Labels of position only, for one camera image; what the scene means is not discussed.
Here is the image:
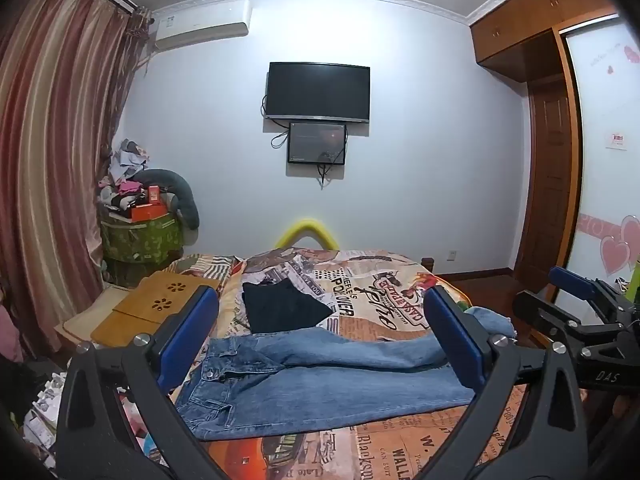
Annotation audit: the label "pile of clothes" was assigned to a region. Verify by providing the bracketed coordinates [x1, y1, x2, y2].
[98, 137, 151, 211]

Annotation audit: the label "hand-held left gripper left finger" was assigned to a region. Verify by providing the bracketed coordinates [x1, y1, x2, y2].
[55, 285, 231, 480]

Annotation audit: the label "blue denim pants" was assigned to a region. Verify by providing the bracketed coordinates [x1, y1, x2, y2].
[175, 307, 518, 442]

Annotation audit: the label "yellow foam bar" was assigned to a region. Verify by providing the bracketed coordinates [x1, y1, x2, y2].
[275, 218, 339, 251]

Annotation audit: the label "black monitor cable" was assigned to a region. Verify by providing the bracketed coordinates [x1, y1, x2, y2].
[318, 152, 337, 191]

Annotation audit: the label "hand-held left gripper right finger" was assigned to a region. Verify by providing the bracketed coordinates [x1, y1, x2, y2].
[422, 285, 588, 480]

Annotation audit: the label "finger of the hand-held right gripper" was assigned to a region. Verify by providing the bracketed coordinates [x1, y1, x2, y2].
[547, 266, 632, 313]
[512, 289, 593, 348]

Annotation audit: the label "black wall television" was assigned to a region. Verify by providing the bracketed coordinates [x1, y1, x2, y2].
[264, 61, 372, 124]

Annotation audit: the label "green storage box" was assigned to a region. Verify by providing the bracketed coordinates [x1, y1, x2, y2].
[100, 215, 183, 263]

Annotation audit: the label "wooden overhead cabinet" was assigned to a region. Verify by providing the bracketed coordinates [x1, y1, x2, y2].
[470, 0, 621, 83]

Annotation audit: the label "wooden lap desk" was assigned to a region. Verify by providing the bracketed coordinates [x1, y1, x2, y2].
[91, 271, 223, 348]

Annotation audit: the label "striped red curtain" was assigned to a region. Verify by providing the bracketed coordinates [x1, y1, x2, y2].
[0, 0, 151, 361]

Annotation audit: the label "black folded cloth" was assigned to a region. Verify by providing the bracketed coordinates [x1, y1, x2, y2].
[242, 280, 335, 335]

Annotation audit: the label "white air conditioner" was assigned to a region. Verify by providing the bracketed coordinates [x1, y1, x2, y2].
[152, 0, 252, 52]

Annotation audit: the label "small black wall monitor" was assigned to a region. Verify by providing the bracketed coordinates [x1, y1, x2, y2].
[287, 121, 348, 166]

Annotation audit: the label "grey long pillow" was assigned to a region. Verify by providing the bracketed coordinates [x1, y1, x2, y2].
[131, 167, 201, 231]

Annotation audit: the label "white heart-print wardrobe door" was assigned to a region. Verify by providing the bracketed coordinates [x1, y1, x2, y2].
[560, 15, 640, 291]

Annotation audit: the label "printed blanket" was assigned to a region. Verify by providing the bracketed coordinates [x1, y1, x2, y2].
[107, 249, 531, 480]

